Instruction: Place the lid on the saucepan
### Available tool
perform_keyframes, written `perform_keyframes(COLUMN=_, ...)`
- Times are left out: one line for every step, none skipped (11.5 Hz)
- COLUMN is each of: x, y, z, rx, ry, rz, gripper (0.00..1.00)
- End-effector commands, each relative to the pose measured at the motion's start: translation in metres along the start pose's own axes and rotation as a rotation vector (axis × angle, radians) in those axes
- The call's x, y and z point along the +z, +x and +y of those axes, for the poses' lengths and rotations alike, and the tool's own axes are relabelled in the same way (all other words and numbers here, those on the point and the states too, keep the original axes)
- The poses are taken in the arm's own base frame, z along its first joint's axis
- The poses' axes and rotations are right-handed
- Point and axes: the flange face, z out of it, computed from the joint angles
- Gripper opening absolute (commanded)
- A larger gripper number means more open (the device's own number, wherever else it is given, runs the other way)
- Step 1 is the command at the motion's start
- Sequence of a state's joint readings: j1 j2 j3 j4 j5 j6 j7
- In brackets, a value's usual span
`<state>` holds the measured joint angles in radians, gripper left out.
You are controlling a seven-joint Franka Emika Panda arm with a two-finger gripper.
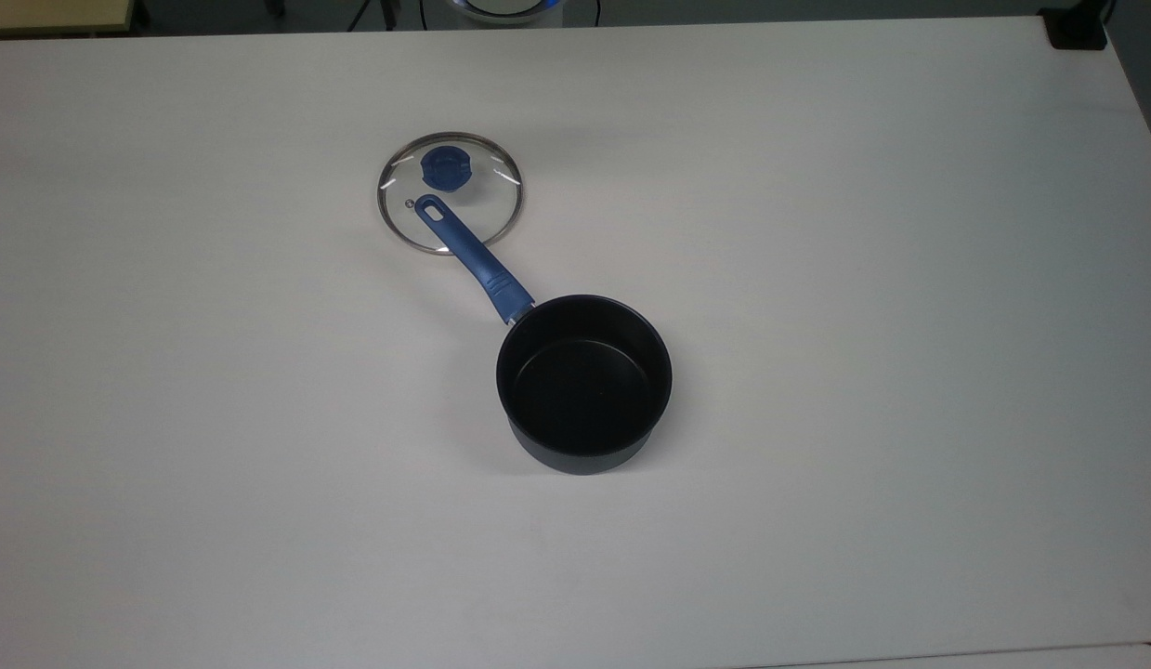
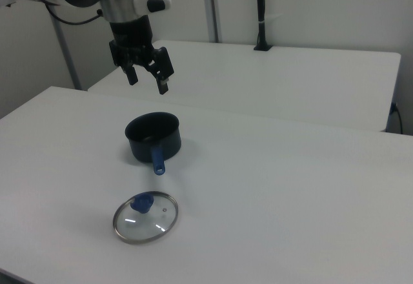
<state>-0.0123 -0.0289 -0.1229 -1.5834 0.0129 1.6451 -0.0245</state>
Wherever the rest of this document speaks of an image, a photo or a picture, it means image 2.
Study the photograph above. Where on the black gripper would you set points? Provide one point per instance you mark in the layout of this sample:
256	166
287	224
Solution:
130	37

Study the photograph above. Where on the glass lid with blue knob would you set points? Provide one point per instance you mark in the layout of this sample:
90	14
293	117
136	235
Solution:
145	217

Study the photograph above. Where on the white side table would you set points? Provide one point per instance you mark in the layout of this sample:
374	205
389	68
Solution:
258	80

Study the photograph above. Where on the black pole with clamp base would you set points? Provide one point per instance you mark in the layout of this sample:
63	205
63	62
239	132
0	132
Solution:
262	9

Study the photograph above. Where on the white zip tie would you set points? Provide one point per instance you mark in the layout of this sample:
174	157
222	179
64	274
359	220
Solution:
272	17

